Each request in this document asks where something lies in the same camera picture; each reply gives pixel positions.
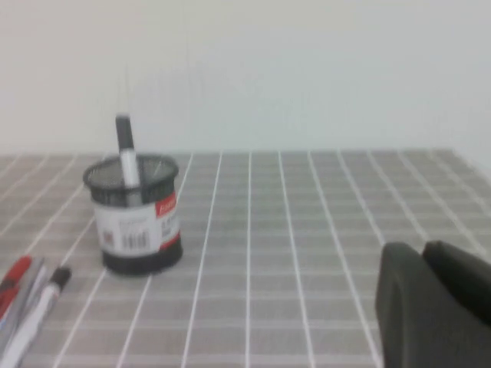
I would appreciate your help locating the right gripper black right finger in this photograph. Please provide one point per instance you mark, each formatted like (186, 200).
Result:
(464, 280)

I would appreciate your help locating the red and black marker pen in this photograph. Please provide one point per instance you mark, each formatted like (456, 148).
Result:
(17, 270)

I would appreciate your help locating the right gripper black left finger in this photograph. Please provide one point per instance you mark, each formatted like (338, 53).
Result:
(422, 326)

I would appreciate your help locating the white marker with black cap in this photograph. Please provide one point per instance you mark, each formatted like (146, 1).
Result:
(42, 306)
(124, 134)

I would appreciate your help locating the grey marker pen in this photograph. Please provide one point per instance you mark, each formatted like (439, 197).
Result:
(32, 285)

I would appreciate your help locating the red gel pen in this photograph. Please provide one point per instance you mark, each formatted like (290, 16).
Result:
(5, 304)

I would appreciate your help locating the black mesh pen holder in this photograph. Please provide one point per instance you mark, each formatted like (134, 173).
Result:
(130, 226)

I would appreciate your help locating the grey checked tablecloth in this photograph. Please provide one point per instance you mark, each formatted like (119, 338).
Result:
(268, 268)

